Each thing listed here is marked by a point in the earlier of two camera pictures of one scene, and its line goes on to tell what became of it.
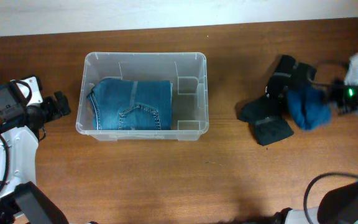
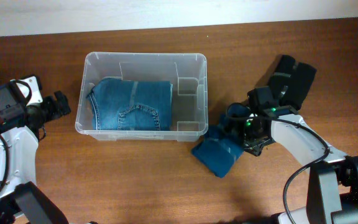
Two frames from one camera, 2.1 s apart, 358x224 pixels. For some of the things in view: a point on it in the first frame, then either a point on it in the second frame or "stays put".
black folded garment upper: (289, 74) stays put
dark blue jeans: (120, 104) stays put
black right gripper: (332, 91) -> (257, 147)
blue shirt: (309, 107) -> (222, 144)
